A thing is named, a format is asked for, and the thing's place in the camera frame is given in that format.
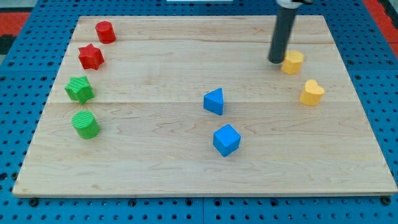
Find yellow hexagon block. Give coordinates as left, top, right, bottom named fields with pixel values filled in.
left=281, top=50, right=305, bottom=75

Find blue cube block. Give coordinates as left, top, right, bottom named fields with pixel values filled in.
left=213, top=124, right=241, bottom=157

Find red star block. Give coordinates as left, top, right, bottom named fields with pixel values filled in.
left=78, top=44, right=104, bottom=70

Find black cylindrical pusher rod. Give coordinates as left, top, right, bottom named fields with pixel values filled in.
left=268, top=0, right=304, bottom=64

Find green cylinder block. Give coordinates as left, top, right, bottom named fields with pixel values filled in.
left=72, top=110, right=100, bottom=139

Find red cylinder block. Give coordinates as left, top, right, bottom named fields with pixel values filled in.
left=95, top=21, right=116, bottom=44

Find blue triangle block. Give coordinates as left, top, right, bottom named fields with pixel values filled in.
left=203, top=88, right=224, bottom=115

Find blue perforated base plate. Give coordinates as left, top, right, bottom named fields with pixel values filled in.
left=1, top=0, right=397, bottom=223

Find yellow heart block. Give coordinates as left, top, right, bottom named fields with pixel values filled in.
left=299, top=80, right=325, bottom=106

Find green star block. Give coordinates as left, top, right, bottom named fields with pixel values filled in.
left=65, top=76, right=95, bottom=105

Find wooden board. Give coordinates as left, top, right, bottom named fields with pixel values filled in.
left=12, top=16, right=397, bottom=198

